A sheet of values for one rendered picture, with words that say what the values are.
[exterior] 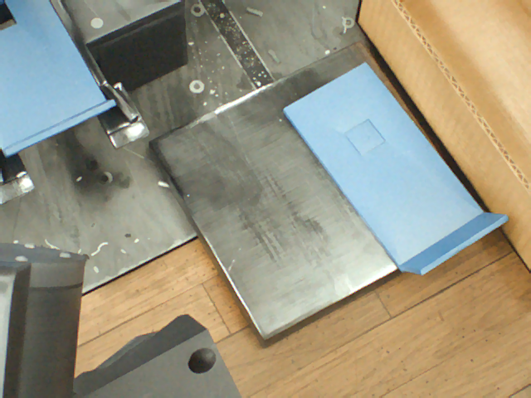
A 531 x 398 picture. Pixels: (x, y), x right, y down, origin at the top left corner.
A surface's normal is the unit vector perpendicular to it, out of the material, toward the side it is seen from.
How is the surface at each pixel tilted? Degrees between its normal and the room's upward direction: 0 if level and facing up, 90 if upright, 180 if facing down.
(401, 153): 0
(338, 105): 0
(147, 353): 60
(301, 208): 0
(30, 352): 48
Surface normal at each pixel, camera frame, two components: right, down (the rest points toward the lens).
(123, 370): -0.43, -0.89
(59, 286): 0.86, 0.11
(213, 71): 0.04, -0.40
